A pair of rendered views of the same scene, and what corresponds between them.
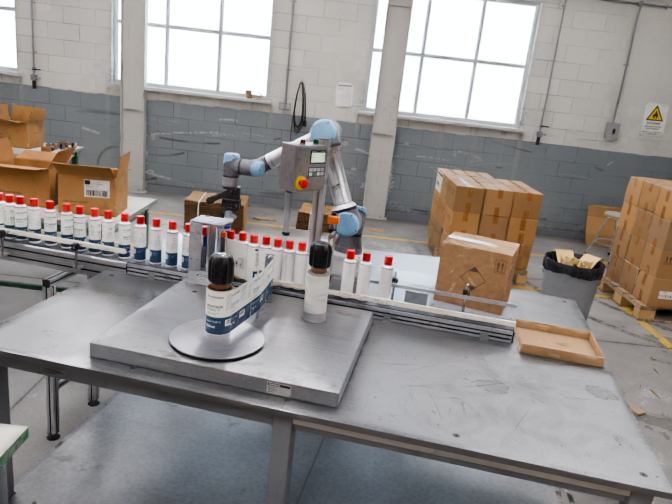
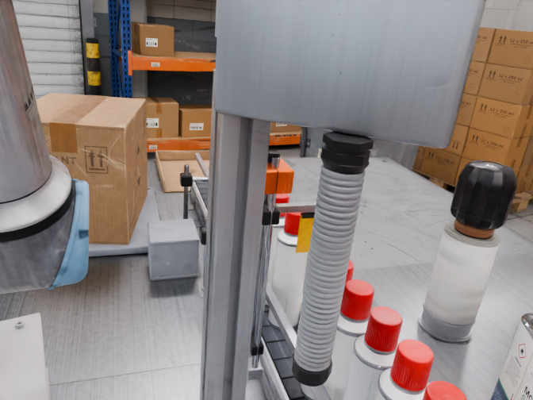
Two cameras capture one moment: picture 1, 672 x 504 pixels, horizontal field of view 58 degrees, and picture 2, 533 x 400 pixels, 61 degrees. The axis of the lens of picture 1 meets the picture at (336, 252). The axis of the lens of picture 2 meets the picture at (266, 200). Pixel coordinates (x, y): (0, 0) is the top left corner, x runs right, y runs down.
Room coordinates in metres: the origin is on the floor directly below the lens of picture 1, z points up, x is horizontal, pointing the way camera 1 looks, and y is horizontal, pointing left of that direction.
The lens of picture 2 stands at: (2.69, 0.46, 1.36)
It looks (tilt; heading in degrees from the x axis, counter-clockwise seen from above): 23 degrees down; 241
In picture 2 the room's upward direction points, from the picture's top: 6 degrees clockwise
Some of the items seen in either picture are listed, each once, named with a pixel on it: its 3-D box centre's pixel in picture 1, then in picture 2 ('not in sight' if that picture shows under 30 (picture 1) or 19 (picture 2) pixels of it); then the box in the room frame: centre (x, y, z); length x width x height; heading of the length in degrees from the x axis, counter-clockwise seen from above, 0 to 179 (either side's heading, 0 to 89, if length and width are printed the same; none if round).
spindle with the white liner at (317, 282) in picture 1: (317, 280); (466, 251); (2.08, 0.05, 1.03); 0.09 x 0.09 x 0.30
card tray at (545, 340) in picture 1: (556, 341); (198, 169); (2.19, -0.90, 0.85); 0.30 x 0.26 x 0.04; 80
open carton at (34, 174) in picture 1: (32, 172); not in sight; (3.70, 1.95, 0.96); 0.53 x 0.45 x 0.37; 2
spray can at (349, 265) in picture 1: (348, 274); (289, 268); (2.34, -0.06, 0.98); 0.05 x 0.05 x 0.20
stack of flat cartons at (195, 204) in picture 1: (217, 212); not in sight; (6.48, 1.36, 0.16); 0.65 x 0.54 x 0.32; 95
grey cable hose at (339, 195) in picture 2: (287, 211); (327, 268); (2.50, 0.22, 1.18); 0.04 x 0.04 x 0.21
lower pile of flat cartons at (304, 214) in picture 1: (325, 218); not in sight; (6.98, 0.16, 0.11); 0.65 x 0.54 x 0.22; 87
